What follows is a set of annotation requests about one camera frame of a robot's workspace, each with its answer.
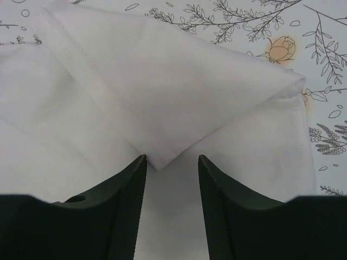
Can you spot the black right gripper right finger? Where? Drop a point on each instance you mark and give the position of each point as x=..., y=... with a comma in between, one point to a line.
x=243, y=224

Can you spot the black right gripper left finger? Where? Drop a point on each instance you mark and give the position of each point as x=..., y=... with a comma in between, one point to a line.
x=100, y=223

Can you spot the white t shirt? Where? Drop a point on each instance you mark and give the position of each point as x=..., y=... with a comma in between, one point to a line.
x=104, y=87

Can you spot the floral patterned table mat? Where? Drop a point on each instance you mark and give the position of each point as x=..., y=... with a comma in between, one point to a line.
x=293, y=36

